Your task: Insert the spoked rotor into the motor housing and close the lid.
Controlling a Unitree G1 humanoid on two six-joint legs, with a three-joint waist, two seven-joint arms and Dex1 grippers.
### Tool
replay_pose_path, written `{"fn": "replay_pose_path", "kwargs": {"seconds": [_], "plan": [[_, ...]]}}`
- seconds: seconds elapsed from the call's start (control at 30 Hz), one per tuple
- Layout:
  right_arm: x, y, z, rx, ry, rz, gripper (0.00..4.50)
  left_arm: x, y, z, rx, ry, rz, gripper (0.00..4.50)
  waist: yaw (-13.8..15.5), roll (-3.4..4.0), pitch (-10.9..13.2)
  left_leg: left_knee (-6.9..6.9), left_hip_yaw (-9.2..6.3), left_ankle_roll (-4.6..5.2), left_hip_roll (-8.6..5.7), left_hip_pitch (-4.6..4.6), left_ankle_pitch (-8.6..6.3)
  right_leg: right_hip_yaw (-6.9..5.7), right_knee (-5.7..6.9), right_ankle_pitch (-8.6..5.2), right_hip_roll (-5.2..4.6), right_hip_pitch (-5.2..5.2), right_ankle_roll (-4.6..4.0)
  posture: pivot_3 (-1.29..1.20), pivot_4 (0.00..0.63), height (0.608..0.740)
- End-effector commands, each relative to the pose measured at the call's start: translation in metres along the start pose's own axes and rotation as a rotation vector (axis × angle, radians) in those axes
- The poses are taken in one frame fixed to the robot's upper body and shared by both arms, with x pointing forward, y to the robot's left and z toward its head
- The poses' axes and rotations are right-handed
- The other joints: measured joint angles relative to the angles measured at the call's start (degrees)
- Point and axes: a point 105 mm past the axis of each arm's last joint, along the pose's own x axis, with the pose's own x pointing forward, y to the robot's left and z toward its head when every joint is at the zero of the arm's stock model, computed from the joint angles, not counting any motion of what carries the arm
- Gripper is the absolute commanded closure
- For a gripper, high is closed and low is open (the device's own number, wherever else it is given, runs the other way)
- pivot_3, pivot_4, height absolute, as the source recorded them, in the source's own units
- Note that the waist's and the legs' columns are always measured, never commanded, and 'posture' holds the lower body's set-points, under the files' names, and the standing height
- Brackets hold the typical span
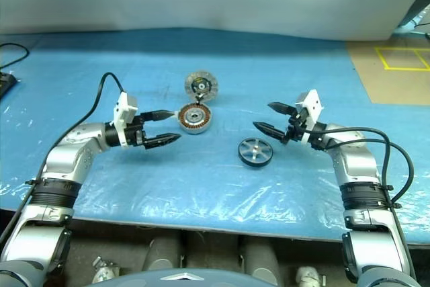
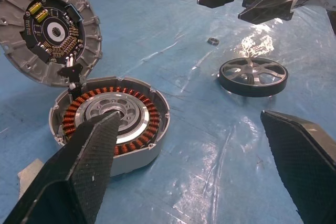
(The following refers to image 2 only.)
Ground grey motor lid circuit board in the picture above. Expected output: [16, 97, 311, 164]
[0, 0, 103, 88]

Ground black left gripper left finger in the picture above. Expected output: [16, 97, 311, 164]
[2, 110, 122, 224]

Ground grey motor housing copper windings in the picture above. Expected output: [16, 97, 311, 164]
[48, 76, 171, 177]

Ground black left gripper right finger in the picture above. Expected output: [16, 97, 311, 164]
[260, 110, 336, 224]

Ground silver spoked rotor wheel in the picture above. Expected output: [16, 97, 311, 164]
[218, 57, 289, 98]

